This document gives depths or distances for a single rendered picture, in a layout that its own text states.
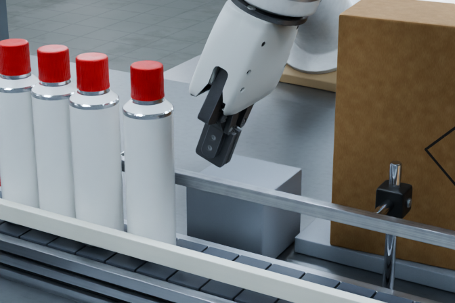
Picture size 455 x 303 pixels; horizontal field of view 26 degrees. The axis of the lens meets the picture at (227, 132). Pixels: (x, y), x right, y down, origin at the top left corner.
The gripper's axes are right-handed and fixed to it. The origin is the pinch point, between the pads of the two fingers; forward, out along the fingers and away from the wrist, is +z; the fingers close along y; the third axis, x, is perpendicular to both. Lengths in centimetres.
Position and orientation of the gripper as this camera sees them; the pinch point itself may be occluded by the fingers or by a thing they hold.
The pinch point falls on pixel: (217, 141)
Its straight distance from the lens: 95.1
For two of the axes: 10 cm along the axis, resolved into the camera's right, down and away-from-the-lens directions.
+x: 8.1, 4.9, -3.1
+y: -5.0, 3.0, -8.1
